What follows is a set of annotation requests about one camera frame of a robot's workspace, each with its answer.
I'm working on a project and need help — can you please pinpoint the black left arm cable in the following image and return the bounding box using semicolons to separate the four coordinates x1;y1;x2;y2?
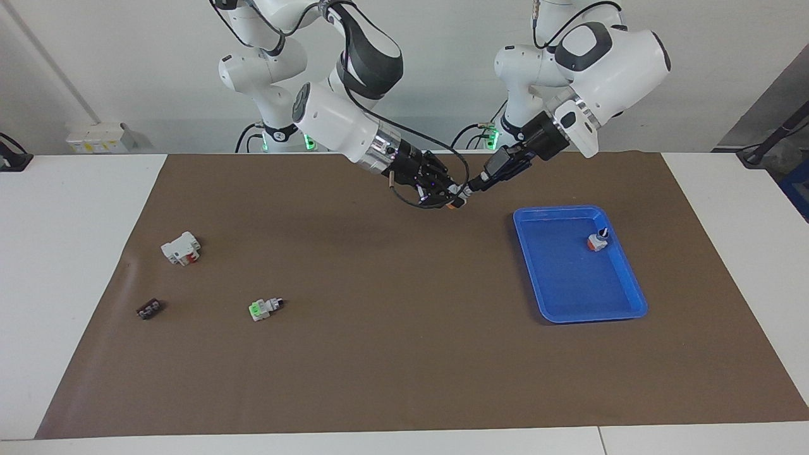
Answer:
532;0;624;50

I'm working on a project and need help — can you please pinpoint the white power strip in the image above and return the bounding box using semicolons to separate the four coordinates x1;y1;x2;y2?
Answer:
66;123;137;154

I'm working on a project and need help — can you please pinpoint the blue box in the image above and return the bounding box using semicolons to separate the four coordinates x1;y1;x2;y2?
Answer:
779;158;809;222

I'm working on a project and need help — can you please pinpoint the brown table mat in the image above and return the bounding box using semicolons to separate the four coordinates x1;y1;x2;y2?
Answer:
35;150;809;440

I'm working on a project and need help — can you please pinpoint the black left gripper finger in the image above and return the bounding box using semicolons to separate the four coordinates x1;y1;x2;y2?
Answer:
484;142;535;178
468;165;526;193

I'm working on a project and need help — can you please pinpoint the black base cable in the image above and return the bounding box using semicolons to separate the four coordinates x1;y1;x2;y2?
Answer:
234;122;264;153
449;95;508;151

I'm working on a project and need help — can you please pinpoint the black stand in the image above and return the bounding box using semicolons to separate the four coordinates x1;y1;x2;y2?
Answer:
736;101;809;168

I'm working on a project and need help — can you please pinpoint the white green switch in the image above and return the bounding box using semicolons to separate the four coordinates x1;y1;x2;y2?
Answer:
248;297;285;322

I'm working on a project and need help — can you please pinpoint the blue plastic tray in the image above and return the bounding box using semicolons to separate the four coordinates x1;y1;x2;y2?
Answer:
513;205;649;324

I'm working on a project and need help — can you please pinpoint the white red circuit breaker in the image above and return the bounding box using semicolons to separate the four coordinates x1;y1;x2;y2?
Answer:
161;231;203;267

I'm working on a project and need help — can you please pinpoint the black table clamp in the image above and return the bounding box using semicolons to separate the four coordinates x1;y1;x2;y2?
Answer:
0;133;33;173

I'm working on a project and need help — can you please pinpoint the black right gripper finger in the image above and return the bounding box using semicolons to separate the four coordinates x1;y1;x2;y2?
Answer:
413;186;453;210
429;154;463;197

